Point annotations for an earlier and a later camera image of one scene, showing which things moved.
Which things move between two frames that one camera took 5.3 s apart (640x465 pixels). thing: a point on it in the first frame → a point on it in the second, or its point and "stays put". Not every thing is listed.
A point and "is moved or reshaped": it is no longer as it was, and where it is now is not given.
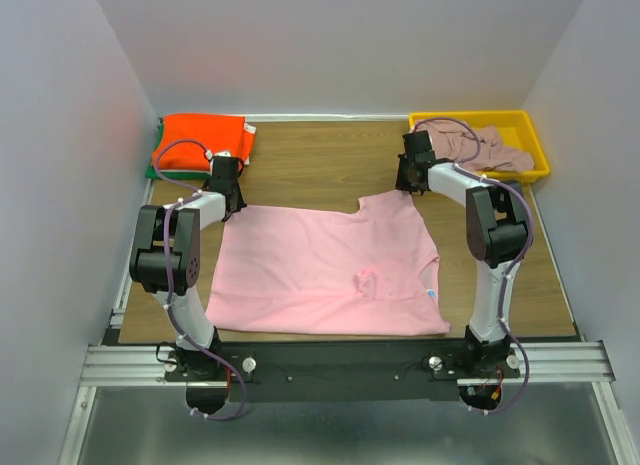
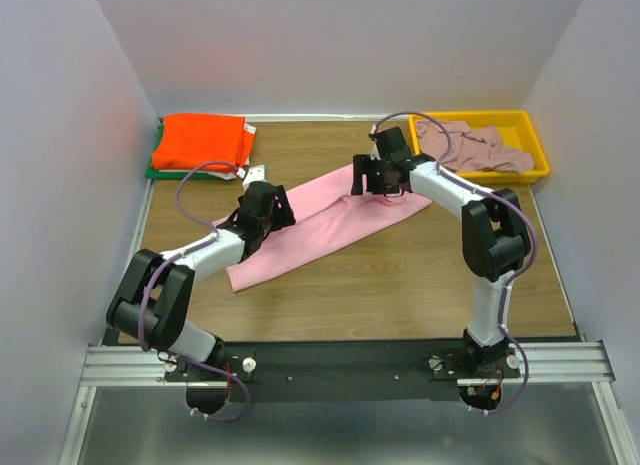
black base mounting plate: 340,372 stays put
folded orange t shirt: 217,133 stays put
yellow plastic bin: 515,130 stays put
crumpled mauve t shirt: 457,142 stays put
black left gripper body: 240,203 → 266,225
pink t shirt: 361,268 is moved or reshaped
